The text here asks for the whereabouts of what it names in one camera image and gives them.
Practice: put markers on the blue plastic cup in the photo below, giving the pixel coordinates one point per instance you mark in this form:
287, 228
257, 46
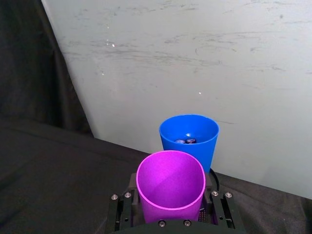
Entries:
195, 153

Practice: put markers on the black table cloth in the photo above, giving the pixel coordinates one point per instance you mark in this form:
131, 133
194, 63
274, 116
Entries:
48, 170

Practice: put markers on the small cylindrical battery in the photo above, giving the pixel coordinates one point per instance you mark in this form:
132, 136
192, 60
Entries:
191, 140

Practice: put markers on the purple plastic cup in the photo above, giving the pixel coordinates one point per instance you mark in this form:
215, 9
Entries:
170, 195

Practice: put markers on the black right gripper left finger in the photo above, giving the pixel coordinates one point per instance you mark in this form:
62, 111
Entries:
126, 207

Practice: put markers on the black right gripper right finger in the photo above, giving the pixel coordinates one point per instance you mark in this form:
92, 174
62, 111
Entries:
223, 207

